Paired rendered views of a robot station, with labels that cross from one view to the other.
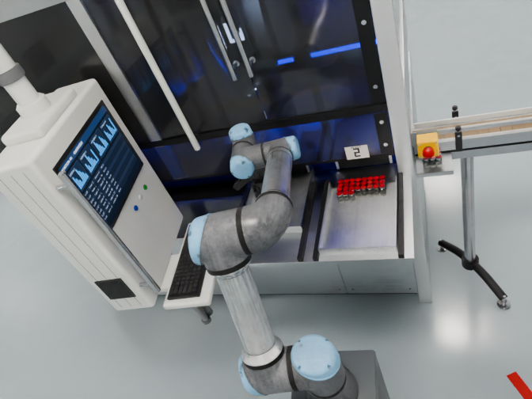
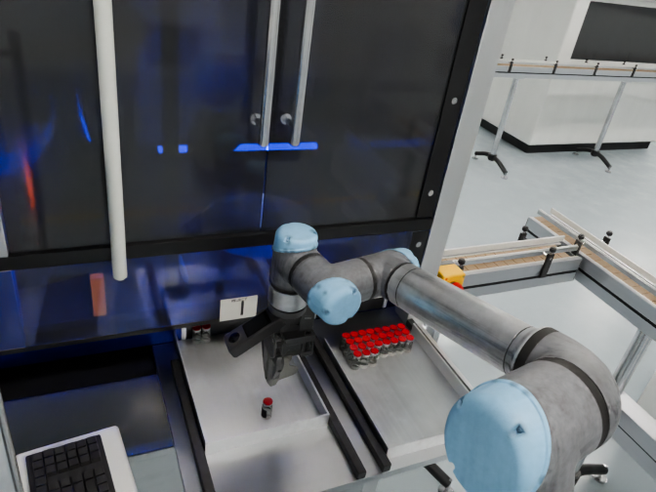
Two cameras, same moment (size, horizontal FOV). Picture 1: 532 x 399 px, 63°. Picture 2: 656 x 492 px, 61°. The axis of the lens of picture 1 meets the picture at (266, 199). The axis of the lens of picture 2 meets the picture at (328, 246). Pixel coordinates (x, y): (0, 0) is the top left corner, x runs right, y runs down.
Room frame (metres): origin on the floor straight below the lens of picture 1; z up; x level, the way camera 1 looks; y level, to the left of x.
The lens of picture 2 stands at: (0.74, 0.65, 1.81)
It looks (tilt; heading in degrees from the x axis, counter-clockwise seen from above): 31 degrees down; 304
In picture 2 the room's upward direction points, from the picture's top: 9 degrees clockwise
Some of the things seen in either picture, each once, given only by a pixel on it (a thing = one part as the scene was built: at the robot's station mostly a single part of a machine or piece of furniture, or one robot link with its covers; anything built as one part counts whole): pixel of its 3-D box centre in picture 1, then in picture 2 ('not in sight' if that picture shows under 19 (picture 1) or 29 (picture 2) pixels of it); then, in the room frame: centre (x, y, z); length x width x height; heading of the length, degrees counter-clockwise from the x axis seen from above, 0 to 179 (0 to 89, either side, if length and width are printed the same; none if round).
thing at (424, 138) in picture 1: (427, 144); (445, 279); (1.19, -0.62, 1.00); 0.08 x 0.07 x 0.07; 152
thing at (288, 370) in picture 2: not in sight; (283, 372); (1.24, -0.01, 1.02); 0.06 x 0.03 x 0.09; 62
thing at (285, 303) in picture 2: not in sight; (288, 291); (1.25, -0.01, 1.21); 0.08 x 0.08 x 0.05
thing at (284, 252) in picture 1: (317, 214); (325, 391); (1.22, -0.16, 0.87); 0.70 x 0.48 x 0.02; 62
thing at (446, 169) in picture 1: (434, 162); not in sight; (1.22, -0.65, 0.87); 0.14 x 0.13 x 0.02; 152
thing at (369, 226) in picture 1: (359, 214); (401, 382); (1.10, -0.29, 0.90); 0.34 x 0.26 x 0.04; 151
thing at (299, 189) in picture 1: (277, 199); (246, 375); (1.36, -0.04, 0.90); 0.34 x 0.26 x 0.04; 152
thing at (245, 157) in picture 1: (247, 159); (333, 287); (1.15, 0.00, 1.28); 0.11 x 0.11 x 0.08; 72
